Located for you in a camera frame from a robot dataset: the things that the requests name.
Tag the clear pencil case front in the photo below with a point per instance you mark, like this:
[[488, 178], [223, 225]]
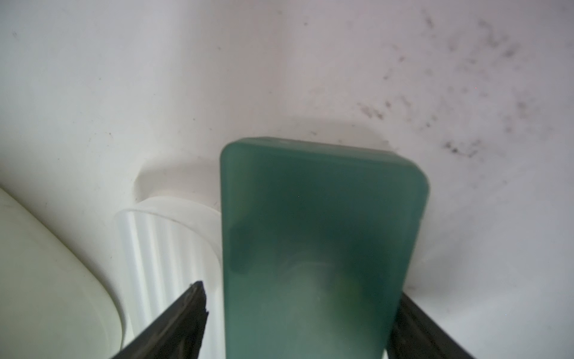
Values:
[[168, 244]]

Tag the white plastic storage box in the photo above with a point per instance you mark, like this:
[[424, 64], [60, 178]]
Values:
[[52, 306]]

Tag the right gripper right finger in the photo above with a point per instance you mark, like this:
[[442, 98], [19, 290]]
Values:
[[415, 335]]

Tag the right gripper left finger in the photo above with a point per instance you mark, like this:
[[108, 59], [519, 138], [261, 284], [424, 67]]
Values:
[[178, 333]]

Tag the dark green pencil case front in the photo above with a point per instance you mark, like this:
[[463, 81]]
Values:
[[317, 241]]

